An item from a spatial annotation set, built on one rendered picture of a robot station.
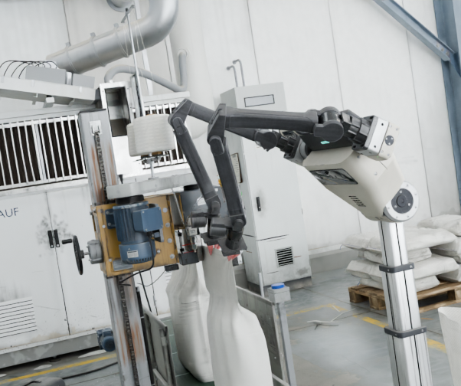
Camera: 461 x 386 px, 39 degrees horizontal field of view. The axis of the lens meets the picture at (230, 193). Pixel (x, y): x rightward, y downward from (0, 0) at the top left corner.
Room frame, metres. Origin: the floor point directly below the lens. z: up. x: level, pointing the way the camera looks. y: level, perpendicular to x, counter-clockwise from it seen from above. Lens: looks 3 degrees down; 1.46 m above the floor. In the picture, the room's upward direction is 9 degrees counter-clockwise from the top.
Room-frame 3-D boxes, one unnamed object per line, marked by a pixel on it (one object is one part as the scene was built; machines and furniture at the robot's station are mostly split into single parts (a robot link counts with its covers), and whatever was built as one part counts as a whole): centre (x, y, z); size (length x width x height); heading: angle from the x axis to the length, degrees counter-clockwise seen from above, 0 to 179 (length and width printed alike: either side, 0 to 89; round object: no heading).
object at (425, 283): (5.61, -1.31, 0.20); 0.66 x 0.44 x 0.12; 18
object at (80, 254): (2.90, 0.71, 1.13); 0.18 x 0.11 x 0.18; 18
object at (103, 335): (4.49, 0.98, 0.35); 0.30 x 0.15 x 0.15; 18
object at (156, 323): (3.48, 0.55, 0.54); 1.05 x 0.02 x 0.41; 18
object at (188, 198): (3.14, 0.16, 1.21); 0.30 x 0.25 x 0.30; 18
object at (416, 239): (5.44, -1.43, 0.56); 0.66 x 0.42 x 0.15; 108
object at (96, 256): (2.92, 0.64, 1.14); 0.11 x 0.06 x 0.11; 18
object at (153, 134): (2.82, 0.29, 1.61); 0.17 x 0.17 x 0.17
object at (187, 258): (2.98, 0.23, 1.04); 0.08 x 0.06 x 0.05; 108
